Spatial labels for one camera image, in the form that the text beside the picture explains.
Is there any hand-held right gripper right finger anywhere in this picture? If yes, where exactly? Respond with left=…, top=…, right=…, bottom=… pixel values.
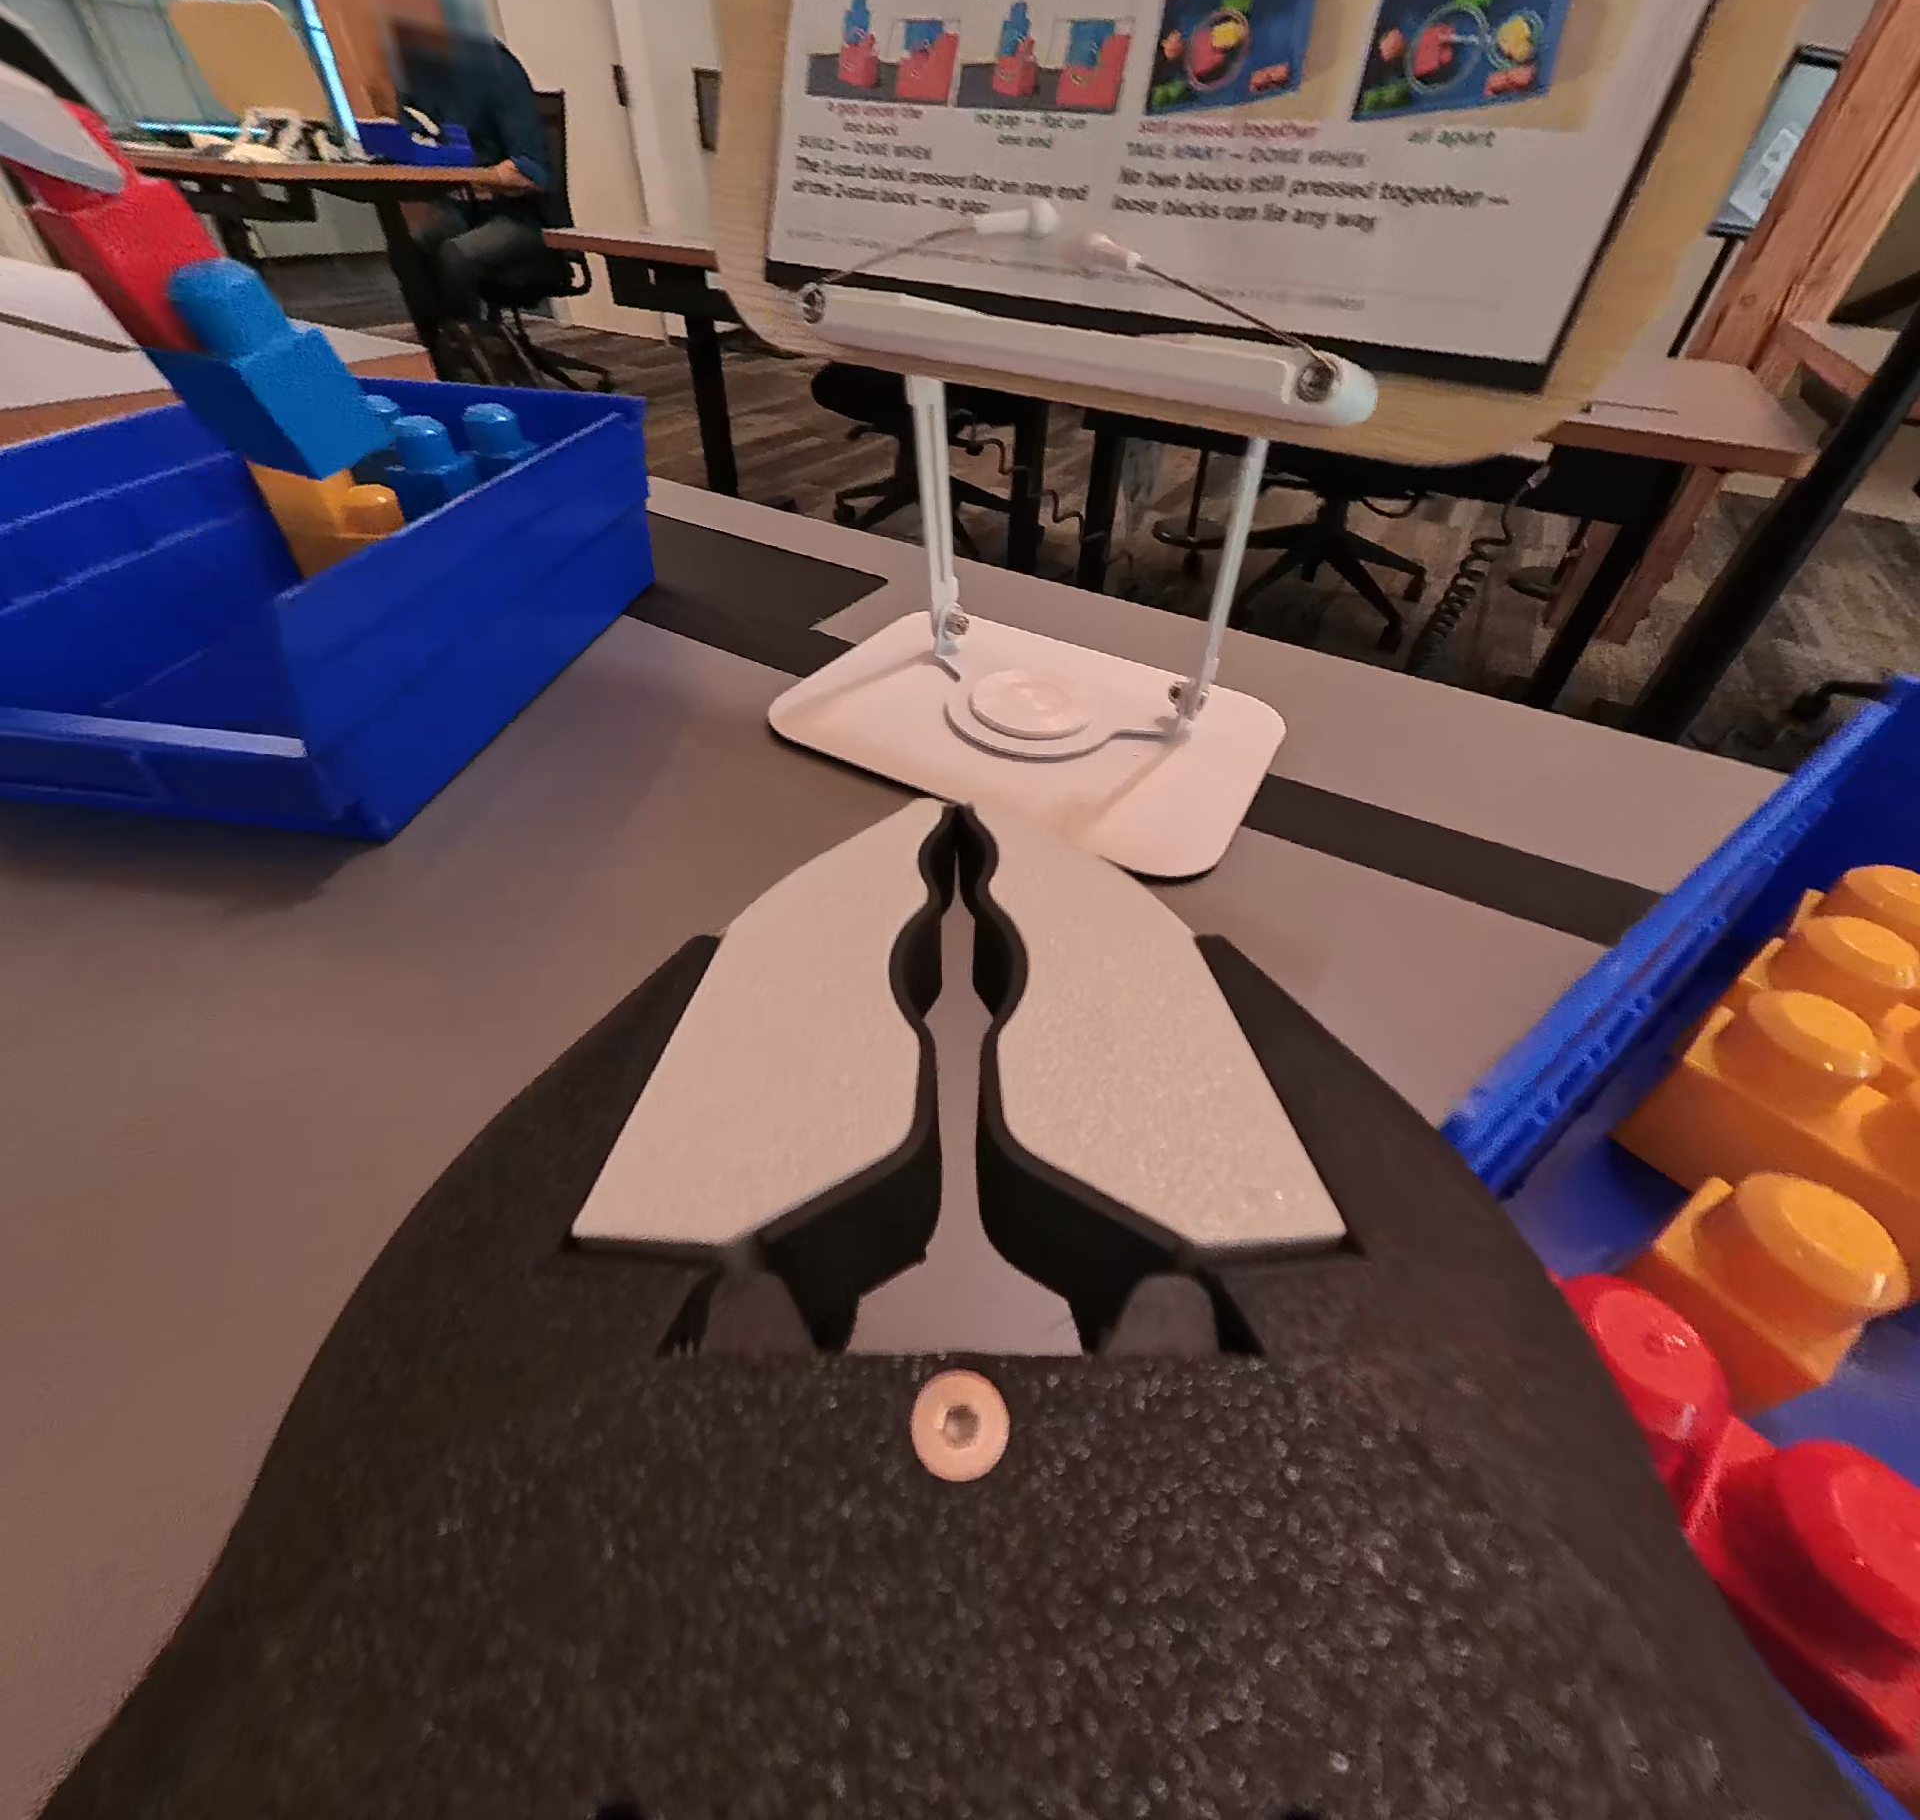
left=969, top=793, right=1347, bottom=1359

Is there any blue mega block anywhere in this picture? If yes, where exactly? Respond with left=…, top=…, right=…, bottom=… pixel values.
left=146, top=260, right=394, bottom=479

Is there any black metal post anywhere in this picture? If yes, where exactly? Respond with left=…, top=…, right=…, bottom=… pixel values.
left=1628, top=337, right=1920, bottom=740

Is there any black office chair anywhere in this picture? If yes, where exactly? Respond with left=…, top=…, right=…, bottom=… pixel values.
left=491, top=86, right=618, bottom=389
left=1148, top=442, right=1428, bottom=652
left=810, top=355, right=1053, bottom=562

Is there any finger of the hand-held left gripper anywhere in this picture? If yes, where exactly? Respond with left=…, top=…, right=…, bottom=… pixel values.
left=0, top=57, right=130, bottom=196

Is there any instruction sheet on white stand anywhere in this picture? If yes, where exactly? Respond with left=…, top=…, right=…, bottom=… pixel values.
left=719, top=0, right=1861, bottom=465

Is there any beige board on stand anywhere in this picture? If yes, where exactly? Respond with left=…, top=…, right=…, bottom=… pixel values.
left=166, top=0, right=336, bottom=130

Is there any cluster of mega blocks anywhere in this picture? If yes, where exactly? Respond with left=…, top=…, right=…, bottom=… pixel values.
left=1562, top=866, right=1920, bottom=1768

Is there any red mega block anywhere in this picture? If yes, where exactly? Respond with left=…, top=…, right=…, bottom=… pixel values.
left=24, top=103, right=228, bottom=355

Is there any white display stand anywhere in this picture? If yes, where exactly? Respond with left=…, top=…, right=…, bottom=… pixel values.
left=768, top=381, right=1288, bottom=881

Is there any wooden column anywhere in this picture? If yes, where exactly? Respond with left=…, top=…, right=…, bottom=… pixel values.
left=1596, top=0, right=1920, bottom=649

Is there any grey desk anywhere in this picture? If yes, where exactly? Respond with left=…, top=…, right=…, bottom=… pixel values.
left=0, top=260, right=436, bottom=445

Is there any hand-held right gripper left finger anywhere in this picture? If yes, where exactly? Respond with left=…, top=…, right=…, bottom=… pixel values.
left=569, top=798, right=961, bottom=1359

